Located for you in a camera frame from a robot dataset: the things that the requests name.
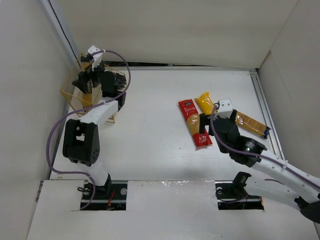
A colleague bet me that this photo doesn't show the navy label spaghetti bag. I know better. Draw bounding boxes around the navy label spaghetti bag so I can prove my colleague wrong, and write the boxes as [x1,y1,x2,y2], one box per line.
[81,62,93,108]

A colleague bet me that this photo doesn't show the red spaghetti bag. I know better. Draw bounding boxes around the red spaghetti bag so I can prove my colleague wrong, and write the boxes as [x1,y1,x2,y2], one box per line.
[178,99,213,148]

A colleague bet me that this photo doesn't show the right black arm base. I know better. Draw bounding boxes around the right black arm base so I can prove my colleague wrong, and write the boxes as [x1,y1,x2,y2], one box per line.
[215,172,264,211]

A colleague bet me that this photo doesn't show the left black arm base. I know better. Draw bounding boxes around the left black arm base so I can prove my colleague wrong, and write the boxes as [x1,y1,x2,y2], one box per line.
[77,174,128,211]

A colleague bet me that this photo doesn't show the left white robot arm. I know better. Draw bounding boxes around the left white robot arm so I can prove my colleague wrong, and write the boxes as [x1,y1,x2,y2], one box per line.
[62,53,127,187]

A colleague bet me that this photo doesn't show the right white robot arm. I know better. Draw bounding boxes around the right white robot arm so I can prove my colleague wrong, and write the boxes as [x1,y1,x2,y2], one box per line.
[199,109,320,223]

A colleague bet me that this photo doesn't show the yellow spaghetti bag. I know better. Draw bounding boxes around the yellow spaghetti bag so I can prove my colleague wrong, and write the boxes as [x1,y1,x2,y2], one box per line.
[194,91,215,115]

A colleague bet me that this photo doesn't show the blue patterned spaghetti bag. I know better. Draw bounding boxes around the blue patterned spaghetti bag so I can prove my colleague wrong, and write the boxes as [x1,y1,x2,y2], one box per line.
[235,110,271,140]

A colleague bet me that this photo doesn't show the yellow wire mesh basket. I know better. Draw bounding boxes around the yellow wire mesh basket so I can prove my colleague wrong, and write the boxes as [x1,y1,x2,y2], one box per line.
[60,54,127,117]

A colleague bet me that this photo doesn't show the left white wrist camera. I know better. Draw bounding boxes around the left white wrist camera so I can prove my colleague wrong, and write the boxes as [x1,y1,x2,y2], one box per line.
[87,45,104,72]

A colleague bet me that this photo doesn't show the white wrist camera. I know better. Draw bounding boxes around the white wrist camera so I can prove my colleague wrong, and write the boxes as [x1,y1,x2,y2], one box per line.
[87,45,104,72]
[214,98,233,119]

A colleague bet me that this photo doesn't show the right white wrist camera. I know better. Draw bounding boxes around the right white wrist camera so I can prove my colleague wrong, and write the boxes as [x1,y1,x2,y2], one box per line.
[214,98,233,119]

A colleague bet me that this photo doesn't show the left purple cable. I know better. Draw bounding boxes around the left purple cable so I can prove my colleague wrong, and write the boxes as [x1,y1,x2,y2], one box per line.
[46,49,131,210]

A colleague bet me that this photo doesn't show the purple cable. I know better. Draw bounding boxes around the purple cable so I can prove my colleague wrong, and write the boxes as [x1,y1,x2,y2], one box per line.
[46,49,131,210]
[209,103,320,193]

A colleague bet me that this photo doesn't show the aluminium rail right edge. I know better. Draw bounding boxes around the aluminium rail right edge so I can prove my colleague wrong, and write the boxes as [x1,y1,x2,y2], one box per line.
[249,70,285,160]

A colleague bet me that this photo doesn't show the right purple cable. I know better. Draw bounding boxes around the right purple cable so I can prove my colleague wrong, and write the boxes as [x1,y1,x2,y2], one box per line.
[209,103,320,193]

